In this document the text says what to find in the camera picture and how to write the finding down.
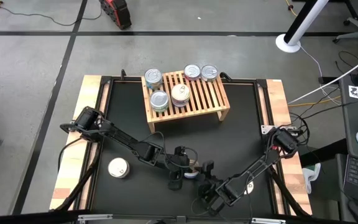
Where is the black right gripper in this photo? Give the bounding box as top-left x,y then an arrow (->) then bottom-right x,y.
194,159 -> 226,203

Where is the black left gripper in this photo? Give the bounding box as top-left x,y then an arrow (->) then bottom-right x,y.
165,145 -> 198,192

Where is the white-lid green label can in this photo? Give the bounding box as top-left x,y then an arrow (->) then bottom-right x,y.
200,64 -> 219,83

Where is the silver-lid red label can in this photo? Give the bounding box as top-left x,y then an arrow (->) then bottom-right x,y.
183,63 -> 202,82

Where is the wooden slatted shelf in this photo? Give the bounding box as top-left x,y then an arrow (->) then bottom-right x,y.
140,70 -> 231,134

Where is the white green plastic bag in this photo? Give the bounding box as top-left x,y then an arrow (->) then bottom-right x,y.
301,162 -> 322,194

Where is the long white tube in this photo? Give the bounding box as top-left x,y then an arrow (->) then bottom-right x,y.
287,49 -> 358,105

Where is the floor stand with white base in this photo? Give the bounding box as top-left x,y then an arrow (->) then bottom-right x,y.
275,0 -> 331,54

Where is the red black equipment case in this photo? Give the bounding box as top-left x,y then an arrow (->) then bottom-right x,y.
99,0 -> 132,30

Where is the silver metal bracket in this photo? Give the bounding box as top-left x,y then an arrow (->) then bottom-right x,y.
249,217 -> 287,224
77,213 -> 114,224

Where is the black diagonal frame strut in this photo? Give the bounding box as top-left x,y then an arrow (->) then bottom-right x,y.
53,149 -> 101,213
264,155 -> 312,217

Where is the black aluminium table frame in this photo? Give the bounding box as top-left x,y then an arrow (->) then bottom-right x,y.
84,75 -> 291,216

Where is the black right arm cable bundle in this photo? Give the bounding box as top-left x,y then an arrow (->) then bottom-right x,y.
287,111 -> 311,147

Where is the yellow floor cable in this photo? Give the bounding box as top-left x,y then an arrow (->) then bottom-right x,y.
287,95 -> 342,108

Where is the black frame crossbar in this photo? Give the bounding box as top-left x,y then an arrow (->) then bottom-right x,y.
0,210 -> 358,224

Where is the black floor cable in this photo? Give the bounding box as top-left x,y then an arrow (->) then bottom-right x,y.
0,2 -> 103,27

